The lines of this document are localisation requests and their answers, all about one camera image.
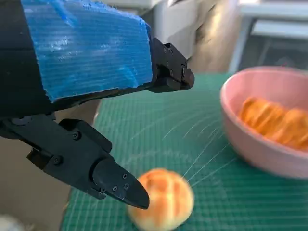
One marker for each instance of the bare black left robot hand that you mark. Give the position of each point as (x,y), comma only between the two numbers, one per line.
(72,60)

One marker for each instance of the round toy bread bun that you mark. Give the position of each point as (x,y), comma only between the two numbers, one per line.
(168,202)

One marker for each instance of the pink bowl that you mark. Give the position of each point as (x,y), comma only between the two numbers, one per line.
(252,149)

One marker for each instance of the long toy bread loaf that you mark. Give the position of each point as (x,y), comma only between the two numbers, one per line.
(272,120)

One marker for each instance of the green cutting mat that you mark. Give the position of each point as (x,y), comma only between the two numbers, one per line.
(168,134)

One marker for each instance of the large white mesh cabinet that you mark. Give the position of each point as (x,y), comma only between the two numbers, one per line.
(272,41)

